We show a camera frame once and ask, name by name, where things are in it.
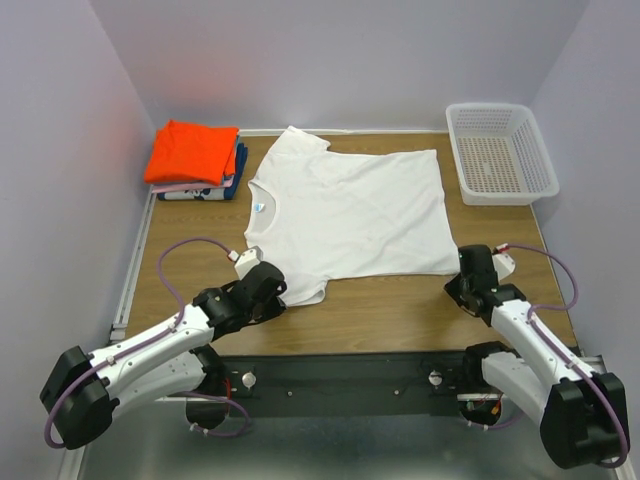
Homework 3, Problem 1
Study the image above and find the aluminium frame rail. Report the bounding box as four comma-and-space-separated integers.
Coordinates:
72, 355, 614, 426

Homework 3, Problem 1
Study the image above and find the left side aluminium rail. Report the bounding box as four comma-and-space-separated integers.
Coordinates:
108, 191, 156, 344

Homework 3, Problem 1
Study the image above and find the white plastic basket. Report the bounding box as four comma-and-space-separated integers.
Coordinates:
445, 102, 560, 206

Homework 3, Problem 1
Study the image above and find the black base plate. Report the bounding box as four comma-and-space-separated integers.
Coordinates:
195, 349, 506, 425

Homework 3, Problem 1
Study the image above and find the blue white folded t shirt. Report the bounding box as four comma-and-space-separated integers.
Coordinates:
156, 142, 251, 202

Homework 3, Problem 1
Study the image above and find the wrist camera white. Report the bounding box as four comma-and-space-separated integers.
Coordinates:
492, 243, 516, 282
227, 246, 263, 279

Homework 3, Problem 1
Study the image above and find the orange folded t shirt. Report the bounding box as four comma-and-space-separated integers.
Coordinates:
143, 120, 239, 186

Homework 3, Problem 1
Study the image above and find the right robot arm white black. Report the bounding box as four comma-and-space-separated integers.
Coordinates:
444, 243, 630, 469

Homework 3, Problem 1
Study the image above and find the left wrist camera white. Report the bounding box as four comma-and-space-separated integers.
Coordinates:
227, 246, 263, 279

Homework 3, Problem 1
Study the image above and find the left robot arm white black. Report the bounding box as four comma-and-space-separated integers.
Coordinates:
39, 261, 287, 450

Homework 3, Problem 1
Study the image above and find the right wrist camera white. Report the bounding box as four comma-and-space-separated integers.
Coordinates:
492, 243, 516, 282

